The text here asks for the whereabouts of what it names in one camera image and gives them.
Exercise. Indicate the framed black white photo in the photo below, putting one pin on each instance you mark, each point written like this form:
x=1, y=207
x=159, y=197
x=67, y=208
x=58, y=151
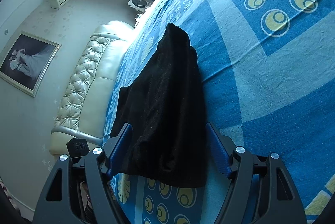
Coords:
x=25, y=60

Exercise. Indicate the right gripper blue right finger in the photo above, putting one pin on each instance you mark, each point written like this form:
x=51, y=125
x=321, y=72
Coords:
x=221, y=148

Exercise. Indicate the blue patterned bed cover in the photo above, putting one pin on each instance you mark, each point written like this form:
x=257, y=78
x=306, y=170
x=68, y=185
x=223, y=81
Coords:
x=267, y=69

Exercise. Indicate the white desk fan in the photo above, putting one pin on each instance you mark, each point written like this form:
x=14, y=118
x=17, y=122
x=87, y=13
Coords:
x=139, y=5

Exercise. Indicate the black pants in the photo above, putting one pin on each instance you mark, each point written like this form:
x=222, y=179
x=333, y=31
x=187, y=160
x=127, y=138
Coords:
x=166, y=109

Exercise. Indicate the cream tufted leather headboard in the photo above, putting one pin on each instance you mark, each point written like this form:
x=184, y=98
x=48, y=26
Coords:
x=82, y=109

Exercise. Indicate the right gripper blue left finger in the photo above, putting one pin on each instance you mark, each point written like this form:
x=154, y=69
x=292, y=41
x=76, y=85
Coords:
x=116, y=149

